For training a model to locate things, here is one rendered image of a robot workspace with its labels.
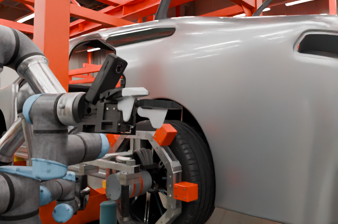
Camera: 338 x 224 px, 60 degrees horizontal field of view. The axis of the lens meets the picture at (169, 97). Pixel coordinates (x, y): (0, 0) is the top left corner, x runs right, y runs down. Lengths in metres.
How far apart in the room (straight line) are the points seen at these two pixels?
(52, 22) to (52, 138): 1.32
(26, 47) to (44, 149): 0.37
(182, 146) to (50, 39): 1.01
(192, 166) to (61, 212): 0.61
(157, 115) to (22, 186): 0.50
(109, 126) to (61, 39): 1.40
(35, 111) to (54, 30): 1.26
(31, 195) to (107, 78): 0.51
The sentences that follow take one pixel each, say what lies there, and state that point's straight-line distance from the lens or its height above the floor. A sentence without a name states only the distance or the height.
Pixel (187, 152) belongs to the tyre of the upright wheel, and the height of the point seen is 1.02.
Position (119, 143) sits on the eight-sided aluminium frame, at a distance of 1.71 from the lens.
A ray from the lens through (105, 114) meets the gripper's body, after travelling 0.59.
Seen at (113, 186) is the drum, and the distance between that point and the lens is 1.54.
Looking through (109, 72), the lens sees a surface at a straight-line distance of 0.62.
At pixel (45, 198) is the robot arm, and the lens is 1.19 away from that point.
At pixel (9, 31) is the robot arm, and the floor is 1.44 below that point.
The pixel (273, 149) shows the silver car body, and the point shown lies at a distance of 1.38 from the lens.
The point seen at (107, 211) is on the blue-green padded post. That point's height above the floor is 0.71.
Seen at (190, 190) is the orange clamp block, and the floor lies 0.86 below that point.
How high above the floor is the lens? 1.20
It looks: 4 degrees up
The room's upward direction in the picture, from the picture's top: straight up
